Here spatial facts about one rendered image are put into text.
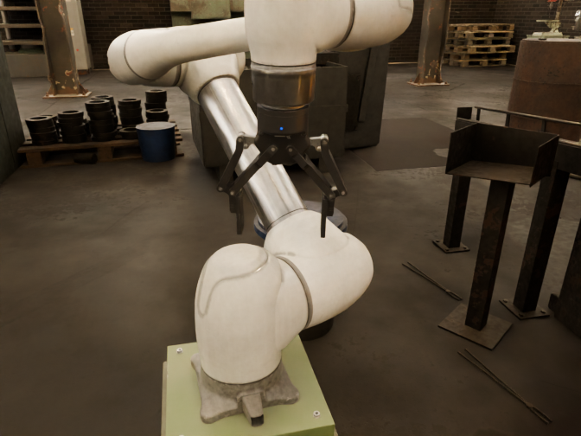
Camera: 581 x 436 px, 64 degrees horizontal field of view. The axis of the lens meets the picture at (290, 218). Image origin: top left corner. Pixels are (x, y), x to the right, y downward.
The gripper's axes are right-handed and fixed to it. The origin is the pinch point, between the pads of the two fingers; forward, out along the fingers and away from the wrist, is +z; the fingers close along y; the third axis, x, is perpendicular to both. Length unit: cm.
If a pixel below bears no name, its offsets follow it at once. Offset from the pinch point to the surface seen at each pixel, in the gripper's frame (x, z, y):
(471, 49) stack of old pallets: -995, 107, -353
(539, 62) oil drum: -308, 22, -180
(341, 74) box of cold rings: -258, 25, -27
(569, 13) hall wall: -925, 27, -502
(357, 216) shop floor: -171, 87, -35
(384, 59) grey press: -325, 25, -65
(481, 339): -61, 77, -68
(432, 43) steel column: -727, 63, -202
